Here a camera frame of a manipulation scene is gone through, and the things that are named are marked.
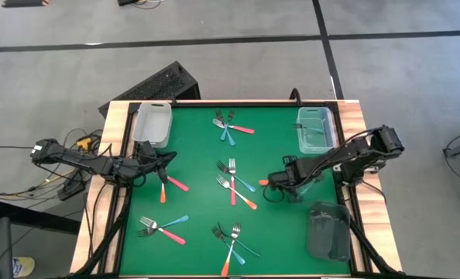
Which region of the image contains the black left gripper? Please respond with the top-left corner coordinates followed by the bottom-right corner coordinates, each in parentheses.
top-left (135, 141), bottom-right (177, 186)

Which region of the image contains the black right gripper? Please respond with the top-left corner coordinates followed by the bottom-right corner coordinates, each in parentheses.
top-left (268, 154), bottom-right (318, 203)

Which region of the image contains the silver fork pink handle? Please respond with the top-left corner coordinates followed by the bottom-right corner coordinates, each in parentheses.
top-left (212, 118), bottom-right (256, 136)
top-left (228, 157), bottom-right (238, 207)
top-left (139, 215), bottom-right (187, 246)
top-left (166, 175), bottom-right (191, 193)

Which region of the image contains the forks pair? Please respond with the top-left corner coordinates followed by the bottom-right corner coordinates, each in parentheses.
top-left (215, 108), bottom-right (237, 147)

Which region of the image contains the black fork teal handle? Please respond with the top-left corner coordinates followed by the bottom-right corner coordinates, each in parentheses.
top-left (216, 221), bottom-right (262, 258)
top-left (291, 122), bottom-right (327, 135)

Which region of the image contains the light grey plastic bin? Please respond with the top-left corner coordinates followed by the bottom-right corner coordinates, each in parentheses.
top-left (132, 102), bottom-right (173, 149)

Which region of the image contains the clear plastic bin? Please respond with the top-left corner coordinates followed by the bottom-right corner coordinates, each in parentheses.
top-left (295, 106), bottom-right (338, 155)

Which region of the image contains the green table mat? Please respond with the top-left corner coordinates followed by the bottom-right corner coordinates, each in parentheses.
top-left (119, 105), bottom-right (352, 277)

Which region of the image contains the dark grey plastic bin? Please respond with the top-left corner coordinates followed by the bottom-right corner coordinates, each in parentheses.
top-left (306, 200), bottom-right (352, 263)

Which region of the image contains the black floor bar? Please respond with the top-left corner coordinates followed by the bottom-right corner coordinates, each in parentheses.
top-left (0, 199), bottom-right (82, 236)

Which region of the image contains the yellow white packet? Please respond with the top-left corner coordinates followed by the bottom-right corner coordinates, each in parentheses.
top-left (12, 256), bottom-right (36, 278)

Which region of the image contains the black bar orange end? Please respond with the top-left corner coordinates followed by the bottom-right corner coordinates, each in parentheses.
top-left (1, 0), bottom-right (50, 8)

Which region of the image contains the yellow floor cable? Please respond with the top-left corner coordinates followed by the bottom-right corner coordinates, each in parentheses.
top-left (0, 170), bottom-right (76, 199)

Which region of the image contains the black device with cables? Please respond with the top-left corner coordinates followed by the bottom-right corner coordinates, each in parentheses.
top-left (117, 0), bottom-right (165, 9)

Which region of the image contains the black cable loop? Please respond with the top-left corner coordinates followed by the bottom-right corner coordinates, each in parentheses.
top-left (442, 132), bottom-right (460, 186)

